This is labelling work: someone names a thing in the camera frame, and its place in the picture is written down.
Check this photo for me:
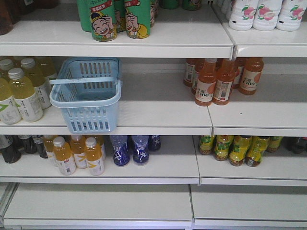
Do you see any light blue plastic basket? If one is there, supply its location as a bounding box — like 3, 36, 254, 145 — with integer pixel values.
50, 57, 122, 134

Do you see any blue sports drink bottle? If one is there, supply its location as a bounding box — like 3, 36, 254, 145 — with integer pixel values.
131, 135, 149, 165
110, 135, 130, 166
148, 135, 161, 151

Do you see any yellow lemon tea bottle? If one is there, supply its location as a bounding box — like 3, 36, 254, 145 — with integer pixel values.
229, 136, 252, 166
199, 135, 215, 155
214, 135, 234, 161
245, 136, 270, 167
266, 136, 283, 152

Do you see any orange C100 juice bottle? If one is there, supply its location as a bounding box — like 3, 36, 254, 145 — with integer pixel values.
195, 58, 217, 106
238, 57, 264, 95
212, 59, 235, 105

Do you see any orange vitamin drink bottle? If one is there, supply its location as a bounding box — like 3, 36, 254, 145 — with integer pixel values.
84, 137, 105, 176
43, 135, 58, 167
53, 136, 76, 175
70, 135, 87, 169

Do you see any white metal shelving unit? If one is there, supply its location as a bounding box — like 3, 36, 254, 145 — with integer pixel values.
0, 0, 307, 230

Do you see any green cartoon can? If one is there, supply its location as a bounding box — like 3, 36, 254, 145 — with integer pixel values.
88, 0, 117, 42
124, 0, 151, 39

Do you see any pale yellow drink bottle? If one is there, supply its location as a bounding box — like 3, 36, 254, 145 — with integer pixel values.
8, 68, 43, 122
0, 77, 22, 125
21, 57, 51, 109

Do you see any dark tea bottle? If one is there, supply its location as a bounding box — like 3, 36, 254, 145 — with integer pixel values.
0, 135, 21, 163
18, 135, 37, 154
31, 135, 48, 159

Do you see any white peach drink bottle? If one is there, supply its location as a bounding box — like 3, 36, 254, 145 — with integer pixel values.
229, 0, 259, 31
252, 0, 282, 31
276, 0, 307, 32

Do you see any dark cola plastic bottle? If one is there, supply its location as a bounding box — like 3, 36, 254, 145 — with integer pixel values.
286, 137, 307, 154

